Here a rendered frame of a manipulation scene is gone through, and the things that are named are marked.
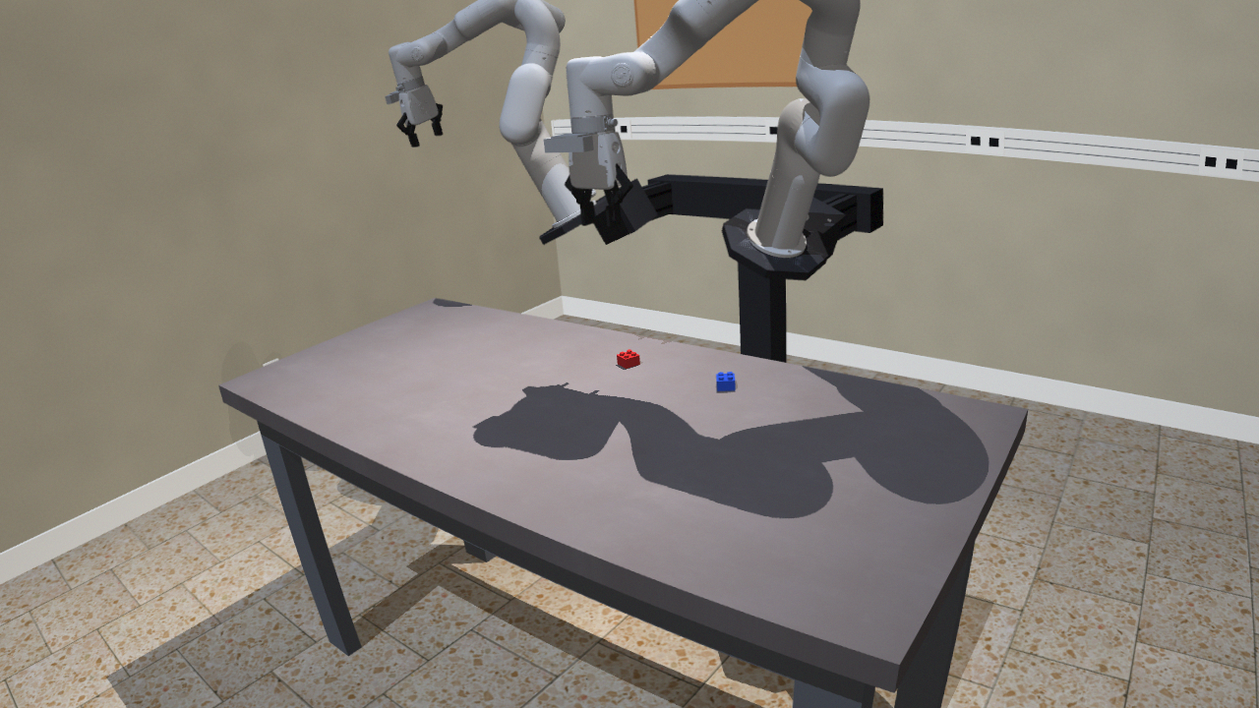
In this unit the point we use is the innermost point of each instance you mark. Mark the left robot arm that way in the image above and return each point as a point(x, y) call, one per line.
point(834, 95)

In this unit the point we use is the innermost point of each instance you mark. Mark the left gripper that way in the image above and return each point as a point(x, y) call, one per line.
point(590, 171)

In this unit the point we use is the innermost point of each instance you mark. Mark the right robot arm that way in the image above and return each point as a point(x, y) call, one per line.
point(529, 84)

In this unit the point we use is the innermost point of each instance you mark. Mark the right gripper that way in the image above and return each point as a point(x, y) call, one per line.
point(419, 106)

